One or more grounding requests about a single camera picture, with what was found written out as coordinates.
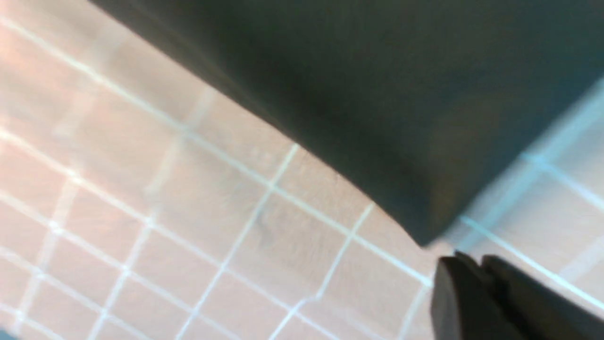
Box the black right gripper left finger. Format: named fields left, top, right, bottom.
left=430, top=252, right=524, bottom=340

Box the gray long-sleeved shirt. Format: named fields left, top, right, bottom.
left=95, top=0, right=604, bottom=246

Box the pink checkered tablecloth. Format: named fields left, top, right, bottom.
left=1, top=0, right=603, bottom=340

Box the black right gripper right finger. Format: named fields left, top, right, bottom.
left=480, top=255, right=604, bottom=340

